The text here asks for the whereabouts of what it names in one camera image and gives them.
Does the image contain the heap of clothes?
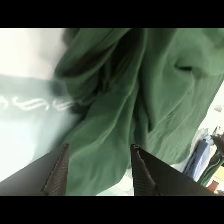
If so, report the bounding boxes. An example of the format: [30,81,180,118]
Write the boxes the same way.
[182,125,224,196]

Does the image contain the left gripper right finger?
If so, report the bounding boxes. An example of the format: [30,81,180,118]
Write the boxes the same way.
[130,143,219,197]

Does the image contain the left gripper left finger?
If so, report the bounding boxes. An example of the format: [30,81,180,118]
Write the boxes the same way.
[0,143,70,197]

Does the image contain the green garment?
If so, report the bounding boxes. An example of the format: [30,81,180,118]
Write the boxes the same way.
[50,28,224,197]

